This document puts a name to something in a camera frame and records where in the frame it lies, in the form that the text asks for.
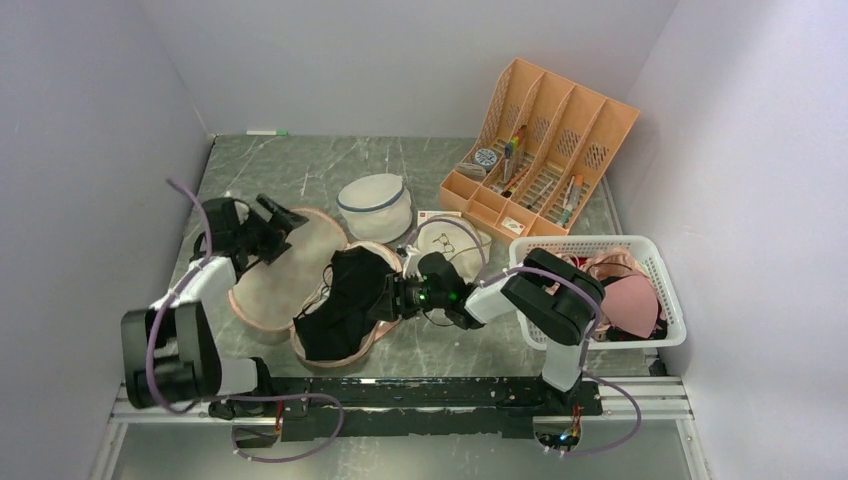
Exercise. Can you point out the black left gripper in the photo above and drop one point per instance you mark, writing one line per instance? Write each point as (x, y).
(282, 221)

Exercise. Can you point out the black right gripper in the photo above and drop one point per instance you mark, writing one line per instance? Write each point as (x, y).
(395, 296)

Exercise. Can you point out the black bra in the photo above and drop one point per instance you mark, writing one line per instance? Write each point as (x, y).
(336, 327)

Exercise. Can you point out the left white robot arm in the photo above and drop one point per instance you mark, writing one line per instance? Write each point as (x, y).
(170, 357)

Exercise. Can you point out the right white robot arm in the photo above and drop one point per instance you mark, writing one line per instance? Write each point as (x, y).
(559, 299)

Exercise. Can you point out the white blue-trimmed mesh laundry bag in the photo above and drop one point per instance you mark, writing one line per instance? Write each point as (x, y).
(376, 208)

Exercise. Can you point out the pink satin bra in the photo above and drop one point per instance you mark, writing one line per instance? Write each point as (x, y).
(606, 265)

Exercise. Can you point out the dusty pink bra cup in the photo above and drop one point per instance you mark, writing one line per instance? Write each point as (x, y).
(631, 304)

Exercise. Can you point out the white plastic laundry basket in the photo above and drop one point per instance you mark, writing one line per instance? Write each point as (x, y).
(648, 258)

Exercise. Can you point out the small white red card box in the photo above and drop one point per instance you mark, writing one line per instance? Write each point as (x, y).
(424, 215)

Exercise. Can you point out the green white marker pen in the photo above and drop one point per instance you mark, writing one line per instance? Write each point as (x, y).
(267, 133)

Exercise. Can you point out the blue white round tin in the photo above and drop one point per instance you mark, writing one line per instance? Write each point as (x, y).
(486, 158)

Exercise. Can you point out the multicolour marker pen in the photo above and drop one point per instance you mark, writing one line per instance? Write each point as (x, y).
(508, 158)

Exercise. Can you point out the orange capped pen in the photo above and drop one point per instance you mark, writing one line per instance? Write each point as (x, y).
(574, 192)

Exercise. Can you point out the orange plastic file organizer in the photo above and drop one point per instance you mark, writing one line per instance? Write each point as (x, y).
(564, 129)

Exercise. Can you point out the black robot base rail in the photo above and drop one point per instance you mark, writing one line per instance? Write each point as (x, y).
(309, 408)

